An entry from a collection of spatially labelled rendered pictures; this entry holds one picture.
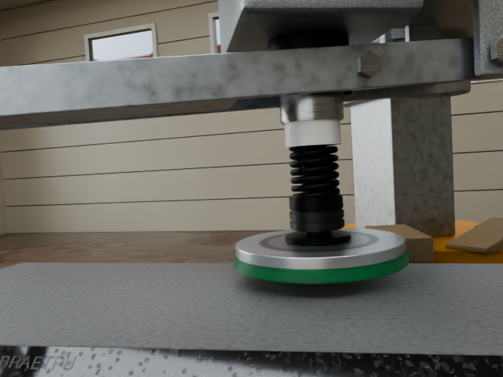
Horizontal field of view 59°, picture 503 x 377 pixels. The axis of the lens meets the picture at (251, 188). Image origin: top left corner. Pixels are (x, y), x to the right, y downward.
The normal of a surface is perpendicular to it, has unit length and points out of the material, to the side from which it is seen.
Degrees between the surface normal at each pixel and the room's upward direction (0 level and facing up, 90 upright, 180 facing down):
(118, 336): 0
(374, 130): 90
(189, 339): 0
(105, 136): 90
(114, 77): 90
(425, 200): 90
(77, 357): 45
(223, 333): 0
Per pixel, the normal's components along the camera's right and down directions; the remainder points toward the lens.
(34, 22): -0.30, 0.07
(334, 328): -0.06, -1.00
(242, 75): 0.15, 0.04
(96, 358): -0.17, -0.66
